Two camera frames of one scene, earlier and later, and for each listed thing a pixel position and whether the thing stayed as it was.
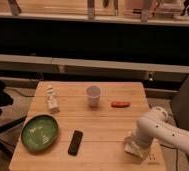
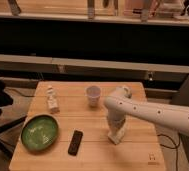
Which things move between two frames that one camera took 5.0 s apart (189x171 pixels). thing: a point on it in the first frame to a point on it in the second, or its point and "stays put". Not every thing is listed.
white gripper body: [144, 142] to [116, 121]
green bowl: [39, 132] stays put
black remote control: [75, 143] stays put
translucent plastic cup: [94, 93] stays put
